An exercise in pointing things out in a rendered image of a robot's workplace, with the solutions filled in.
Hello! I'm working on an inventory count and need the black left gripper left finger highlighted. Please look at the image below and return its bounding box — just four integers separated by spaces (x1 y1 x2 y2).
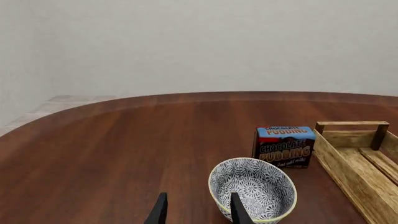
144 192 169 224

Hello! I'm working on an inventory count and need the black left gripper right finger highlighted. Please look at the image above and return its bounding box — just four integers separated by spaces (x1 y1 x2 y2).
230 192 252 224

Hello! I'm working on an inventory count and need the black-and-white patterned bowl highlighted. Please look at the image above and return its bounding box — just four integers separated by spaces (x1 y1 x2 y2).
208 157 298 223

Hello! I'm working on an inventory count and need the wooden slat tray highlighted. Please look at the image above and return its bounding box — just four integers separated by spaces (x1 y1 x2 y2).
312 120 398 224

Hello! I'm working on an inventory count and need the chocolate pudding box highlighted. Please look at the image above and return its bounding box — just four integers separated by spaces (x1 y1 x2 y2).
251 126 317 169

